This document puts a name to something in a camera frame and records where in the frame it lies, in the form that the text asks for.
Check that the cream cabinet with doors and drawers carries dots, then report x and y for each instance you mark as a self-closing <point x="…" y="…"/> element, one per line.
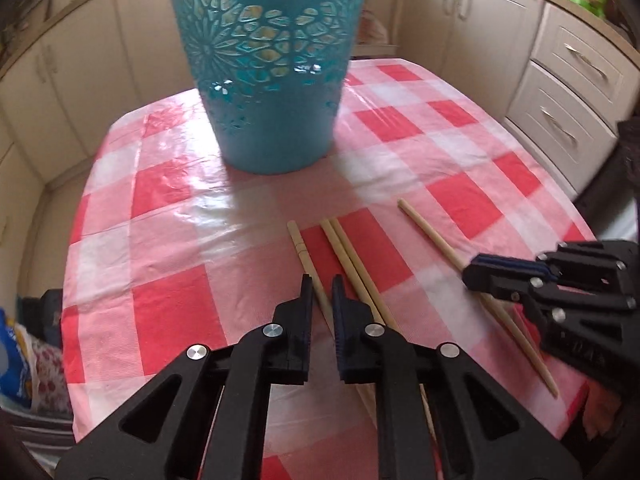
<point x="565" y="85"/>

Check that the red checkered plastic tablecloth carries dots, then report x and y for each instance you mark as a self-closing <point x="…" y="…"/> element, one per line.
<point x="165" y="195"/>

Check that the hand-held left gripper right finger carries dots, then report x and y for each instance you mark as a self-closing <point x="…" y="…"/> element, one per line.
<point x="341" y="340"/>

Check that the cream base cabinet with doors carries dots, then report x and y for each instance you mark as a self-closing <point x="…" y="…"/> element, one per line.
<point x="90" y="85"/>

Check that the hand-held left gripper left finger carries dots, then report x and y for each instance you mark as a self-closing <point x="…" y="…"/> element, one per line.
<point x="300" y="330"/>

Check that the blue perforated plastic basket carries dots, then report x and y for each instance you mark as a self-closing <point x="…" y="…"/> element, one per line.
<point x="270" y="125"/>

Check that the pale wooden chopstick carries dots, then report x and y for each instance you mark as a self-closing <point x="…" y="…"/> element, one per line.
<point x="346" y="260"/>
<point x="430" y="230"/>
<point x="357" y="260"/>
<point x="302" y="255"/>

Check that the person's right hand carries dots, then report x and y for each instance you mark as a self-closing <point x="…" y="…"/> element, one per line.
<point x="602" y="410"/>

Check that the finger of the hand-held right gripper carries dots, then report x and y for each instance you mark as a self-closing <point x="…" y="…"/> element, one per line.
<point x="505" y="285"/>
<point x="590" y="255"/>

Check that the floral and blue bag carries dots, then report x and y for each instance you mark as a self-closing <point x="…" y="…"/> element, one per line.
<point x="45" y="375"/>

